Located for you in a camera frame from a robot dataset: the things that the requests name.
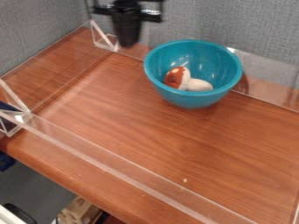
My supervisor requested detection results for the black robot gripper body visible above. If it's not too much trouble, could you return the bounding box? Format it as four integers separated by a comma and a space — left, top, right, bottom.
92, 0, 164, 23

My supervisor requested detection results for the clear acrylic corner bracket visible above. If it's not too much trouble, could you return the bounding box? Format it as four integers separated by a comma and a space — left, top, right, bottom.
89, 20, 120, 52

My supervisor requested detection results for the clear acrylic barrier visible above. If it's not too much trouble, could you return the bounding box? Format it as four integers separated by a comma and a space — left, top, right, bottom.
0, 80, 256, 224
118, 44, 299, 112

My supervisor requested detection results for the red and white toy mushroom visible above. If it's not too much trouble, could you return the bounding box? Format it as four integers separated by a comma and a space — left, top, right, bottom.
162, 66, 213, 92

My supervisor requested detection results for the black and white floor object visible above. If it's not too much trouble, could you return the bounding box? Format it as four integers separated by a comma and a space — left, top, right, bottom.
0, 204, 37, 224

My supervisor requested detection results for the wooden block below table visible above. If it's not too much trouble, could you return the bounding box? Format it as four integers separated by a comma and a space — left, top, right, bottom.
57, 197, 102, 224

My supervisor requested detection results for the blue clamp under table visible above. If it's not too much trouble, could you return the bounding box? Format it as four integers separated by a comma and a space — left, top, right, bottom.
0, 101, 19, 172

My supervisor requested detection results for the clear acrylic front barrier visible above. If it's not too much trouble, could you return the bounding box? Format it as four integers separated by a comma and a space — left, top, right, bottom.
0, 80, 256, 224

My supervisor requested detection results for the clear acrylic back barrier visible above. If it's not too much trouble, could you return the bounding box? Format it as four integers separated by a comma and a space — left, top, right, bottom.
118, 44, 299, 112

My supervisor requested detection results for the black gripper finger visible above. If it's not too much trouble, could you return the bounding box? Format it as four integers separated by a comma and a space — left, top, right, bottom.
112, 15, 141, 47

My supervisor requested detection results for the blue plastic bowl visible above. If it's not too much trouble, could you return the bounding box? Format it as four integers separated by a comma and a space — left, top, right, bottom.
144, 39, 242, 109

